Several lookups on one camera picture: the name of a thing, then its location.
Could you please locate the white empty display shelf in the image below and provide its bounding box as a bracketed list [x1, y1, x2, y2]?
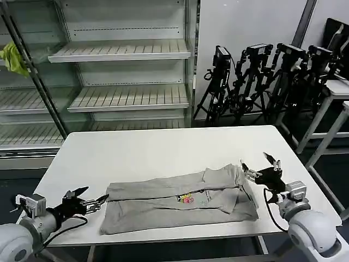
[47, 0, 202, 129]

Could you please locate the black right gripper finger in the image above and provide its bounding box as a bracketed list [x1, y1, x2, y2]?
[262, 151, 282, 171]
[239, 159, 263, 183]

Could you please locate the white desk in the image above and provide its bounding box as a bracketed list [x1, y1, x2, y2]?
[294, 78, 349, 154]
[304, 100, 349, 221]

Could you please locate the glass-sided white display shelf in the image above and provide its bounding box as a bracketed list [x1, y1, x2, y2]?
[0, 0, 92, 170]

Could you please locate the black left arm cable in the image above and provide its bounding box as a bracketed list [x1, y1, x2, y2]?
[32, 215, 89, 259]

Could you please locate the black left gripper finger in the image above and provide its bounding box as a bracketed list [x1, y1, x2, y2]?
[85, 194, 110, 213]
[64, 186, 89, 199]

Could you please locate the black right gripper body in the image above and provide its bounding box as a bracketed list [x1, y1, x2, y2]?
[255, 166, 287, 193]

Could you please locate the black camera tripod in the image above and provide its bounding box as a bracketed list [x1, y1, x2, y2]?
[194, 45, 233, 123]
[230, 43, 274, 124]
[296, 45, 340, 121]
[266, 42, 310, 125]

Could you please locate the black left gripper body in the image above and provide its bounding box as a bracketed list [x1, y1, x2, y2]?
[54, 190, 89, 221]

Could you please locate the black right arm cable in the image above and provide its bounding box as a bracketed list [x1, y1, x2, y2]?
[262, 186, 290, 233]

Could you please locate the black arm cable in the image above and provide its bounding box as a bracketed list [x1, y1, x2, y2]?
[262, 186, 290, 233]
[32, 215, 89, 259]

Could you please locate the grey metal column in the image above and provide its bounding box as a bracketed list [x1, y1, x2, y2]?
[291, 0, 318, 47]

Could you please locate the yellow-green cloth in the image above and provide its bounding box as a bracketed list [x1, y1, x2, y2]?
[0, 40, 30, 79]

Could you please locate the black metal rack post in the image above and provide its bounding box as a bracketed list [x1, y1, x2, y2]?
[0, 0, 69, 140]

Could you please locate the grey T-shirt with colourful print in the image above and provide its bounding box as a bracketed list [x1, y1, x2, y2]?
[99, 163, 259, 236]

